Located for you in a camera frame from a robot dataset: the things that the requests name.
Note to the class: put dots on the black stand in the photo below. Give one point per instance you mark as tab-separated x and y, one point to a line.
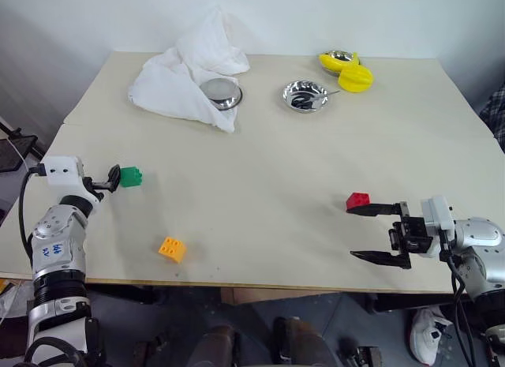
16	150

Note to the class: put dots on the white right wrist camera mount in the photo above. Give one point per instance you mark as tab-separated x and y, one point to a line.
436	217

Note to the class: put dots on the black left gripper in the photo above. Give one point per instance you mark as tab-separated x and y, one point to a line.
94	185

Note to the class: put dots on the plaid fabric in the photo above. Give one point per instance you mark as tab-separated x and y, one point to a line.
495	114

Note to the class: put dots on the dark rounded shape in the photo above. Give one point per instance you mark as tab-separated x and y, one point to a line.
301	343
213	347

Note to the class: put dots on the yellow toy star fruit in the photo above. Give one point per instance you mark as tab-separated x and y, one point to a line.
357	79

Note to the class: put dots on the steel bowl with black item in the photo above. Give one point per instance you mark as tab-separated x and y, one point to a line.
305	87

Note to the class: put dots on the black metal bracket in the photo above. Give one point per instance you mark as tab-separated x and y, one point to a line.
361	355

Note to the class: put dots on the white crumpled cloth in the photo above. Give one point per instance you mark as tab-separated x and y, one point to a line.
177	79

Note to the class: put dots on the clear plastic bag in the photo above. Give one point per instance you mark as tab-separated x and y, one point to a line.
13	304

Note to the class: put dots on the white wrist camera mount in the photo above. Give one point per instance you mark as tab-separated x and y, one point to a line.
436	217
60	171

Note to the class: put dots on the steel bowl with matte inside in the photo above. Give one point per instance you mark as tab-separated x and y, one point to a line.
223	91

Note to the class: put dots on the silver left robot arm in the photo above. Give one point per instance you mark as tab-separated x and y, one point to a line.
57	244

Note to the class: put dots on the green toy brick cube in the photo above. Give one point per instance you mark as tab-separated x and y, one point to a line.
132	177

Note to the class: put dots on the thin metal spoon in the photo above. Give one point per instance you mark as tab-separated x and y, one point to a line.
329	94

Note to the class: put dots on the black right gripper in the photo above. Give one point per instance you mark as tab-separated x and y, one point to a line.
412	233

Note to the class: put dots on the white sneaker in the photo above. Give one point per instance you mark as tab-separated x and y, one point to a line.
428	335

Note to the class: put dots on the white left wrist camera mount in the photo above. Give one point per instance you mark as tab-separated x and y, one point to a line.
60	171

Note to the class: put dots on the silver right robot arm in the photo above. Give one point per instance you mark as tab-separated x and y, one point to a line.
479	240

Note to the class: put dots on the orange toy brick cube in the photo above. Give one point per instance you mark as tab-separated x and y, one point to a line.
172	249

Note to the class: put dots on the red toy brick cube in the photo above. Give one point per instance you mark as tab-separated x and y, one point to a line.
357	201

